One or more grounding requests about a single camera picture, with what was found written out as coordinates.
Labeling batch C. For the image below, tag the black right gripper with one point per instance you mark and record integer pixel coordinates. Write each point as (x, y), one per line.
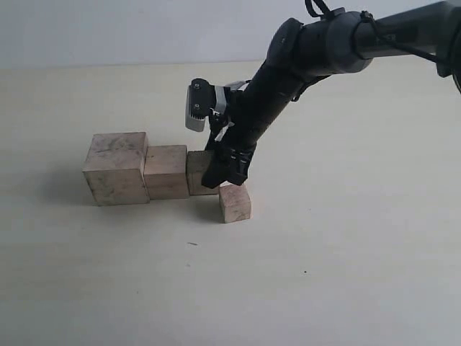
(238, 119)

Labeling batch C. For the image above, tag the smallest wooden cube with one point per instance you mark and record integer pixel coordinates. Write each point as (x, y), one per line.
(235, 203)

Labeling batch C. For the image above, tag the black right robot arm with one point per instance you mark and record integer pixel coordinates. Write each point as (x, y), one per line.
(301, 55)

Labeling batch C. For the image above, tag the second largest wooden cube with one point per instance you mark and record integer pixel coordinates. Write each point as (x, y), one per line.
(165, 172)

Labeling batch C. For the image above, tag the third largest wooden cube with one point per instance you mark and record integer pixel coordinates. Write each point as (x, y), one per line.
(197, 164)

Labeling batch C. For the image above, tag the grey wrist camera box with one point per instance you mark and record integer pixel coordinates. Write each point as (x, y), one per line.
(206, 101)

